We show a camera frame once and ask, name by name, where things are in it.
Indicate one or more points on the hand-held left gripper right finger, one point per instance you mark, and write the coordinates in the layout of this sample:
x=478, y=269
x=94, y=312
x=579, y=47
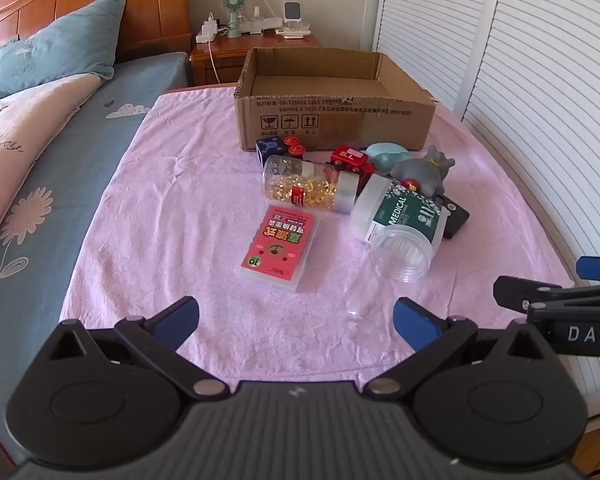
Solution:
x=415, y=325

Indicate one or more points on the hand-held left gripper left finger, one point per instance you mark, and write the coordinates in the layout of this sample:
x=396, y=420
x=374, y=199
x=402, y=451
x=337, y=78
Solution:
x=180, y=317

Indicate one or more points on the clear plastic bottle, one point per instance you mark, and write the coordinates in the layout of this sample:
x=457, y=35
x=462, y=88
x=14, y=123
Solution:
x=400, y=255

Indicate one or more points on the black rectangular case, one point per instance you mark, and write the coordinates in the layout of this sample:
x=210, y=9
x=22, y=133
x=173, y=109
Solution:
x=455, y=220

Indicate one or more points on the green label cotton swab jar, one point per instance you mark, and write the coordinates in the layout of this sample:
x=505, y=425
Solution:
x=405, y=210

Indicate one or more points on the pink card box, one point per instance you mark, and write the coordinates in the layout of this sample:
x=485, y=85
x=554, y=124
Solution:
x=277, y=245

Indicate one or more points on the grey hippo toy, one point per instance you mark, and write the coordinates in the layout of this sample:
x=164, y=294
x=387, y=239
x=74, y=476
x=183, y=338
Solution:
x=422, y=172

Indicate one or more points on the clear bottle of yellow capsules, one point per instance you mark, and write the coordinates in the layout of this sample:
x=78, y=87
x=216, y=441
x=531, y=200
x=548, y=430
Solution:
x=305, y=187

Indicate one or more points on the brown cardboard box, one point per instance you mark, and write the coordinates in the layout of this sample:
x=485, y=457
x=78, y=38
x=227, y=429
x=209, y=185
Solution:
x=355, y=120

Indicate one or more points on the pink towel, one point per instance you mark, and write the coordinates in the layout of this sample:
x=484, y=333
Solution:
x=180, y=210

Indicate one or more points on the white louvered closet door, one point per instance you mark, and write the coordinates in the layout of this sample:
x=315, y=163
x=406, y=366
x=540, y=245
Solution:
x=555, y=110
x=425, y=25

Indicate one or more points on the teal round case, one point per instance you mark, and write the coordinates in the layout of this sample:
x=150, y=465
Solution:
x=385, y=152

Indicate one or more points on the red toy train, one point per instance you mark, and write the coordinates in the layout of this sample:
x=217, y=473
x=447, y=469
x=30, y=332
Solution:
x=347, y=156

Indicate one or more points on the blue flower bed sheet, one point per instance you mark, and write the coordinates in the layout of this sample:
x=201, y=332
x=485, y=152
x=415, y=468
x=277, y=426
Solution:
x=80, y=160

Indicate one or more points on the dark blue toy cube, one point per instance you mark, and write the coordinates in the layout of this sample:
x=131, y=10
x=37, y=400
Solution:
x=269, y=147

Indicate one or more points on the red toy wheel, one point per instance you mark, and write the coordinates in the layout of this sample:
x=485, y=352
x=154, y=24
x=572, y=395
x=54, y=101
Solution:
x=296, y=150
x=291, y=138

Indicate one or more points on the pink floral pillow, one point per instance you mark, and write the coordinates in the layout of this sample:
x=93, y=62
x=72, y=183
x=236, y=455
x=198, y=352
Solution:
x=25, y=125

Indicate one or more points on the wooden nightstand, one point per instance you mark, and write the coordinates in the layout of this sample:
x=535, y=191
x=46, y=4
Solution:
x=230, y=57

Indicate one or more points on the white power strip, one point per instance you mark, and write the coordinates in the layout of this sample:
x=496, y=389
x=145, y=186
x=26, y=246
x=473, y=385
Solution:
x=207, y=32

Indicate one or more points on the white remote control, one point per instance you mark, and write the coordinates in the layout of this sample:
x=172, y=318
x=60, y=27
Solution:
x=292, y=33

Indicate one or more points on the white desk organizer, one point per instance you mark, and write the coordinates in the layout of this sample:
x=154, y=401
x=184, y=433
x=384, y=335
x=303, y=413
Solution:
x=267, y=24

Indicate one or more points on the small white spray bottle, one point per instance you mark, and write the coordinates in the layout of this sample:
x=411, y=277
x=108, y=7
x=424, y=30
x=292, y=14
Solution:
x=257, y=17

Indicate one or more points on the green handheld fan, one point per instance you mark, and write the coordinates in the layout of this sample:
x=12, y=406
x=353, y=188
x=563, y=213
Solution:
x=233, y=2

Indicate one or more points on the white phone stand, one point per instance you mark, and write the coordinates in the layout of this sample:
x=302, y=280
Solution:
x=292, y=12

